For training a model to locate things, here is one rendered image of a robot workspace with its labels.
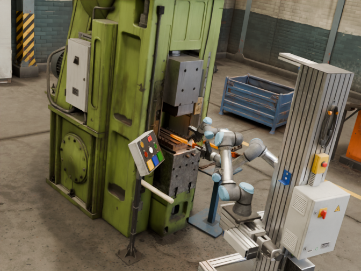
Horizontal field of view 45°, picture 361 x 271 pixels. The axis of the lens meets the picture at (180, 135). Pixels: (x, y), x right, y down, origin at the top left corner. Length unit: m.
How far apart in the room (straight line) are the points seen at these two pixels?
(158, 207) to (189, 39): 1.64
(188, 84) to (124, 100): 0.61
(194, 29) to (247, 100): 4.05
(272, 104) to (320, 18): 4.62
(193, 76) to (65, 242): 1.94
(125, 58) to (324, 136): 1.89
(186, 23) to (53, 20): 6.15
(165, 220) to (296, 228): 1.59
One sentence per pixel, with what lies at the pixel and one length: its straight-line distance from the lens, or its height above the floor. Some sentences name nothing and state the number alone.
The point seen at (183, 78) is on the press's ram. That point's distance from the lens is 3.88.
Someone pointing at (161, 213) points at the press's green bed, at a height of 0.25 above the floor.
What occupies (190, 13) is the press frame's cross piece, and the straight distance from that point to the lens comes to 3.97.
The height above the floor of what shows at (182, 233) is 0.00.
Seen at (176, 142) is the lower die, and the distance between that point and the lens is 4.12.
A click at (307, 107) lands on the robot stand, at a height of 1.77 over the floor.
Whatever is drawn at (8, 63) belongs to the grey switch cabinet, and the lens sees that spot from 8.90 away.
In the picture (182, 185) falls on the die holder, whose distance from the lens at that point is 4.31.
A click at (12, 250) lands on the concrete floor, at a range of 4.30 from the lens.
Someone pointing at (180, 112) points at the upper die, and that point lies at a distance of 3.97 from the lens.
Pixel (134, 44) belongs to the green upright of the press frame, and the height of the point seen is 1.84.
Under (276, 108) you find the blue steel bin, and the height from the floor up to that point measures 0.46.
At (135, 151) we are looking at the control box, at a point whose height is 1.12.
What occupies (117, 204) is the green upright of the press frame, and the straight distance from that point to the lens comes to 4.40.
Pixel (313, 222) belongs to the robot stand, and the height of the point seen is 1.06.
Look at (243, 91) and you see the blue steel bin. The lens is 7.98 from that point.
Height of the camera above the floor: 2.56
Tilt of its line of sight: 21 degrees down
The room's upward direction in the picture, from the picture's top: 8 degrees clockwise
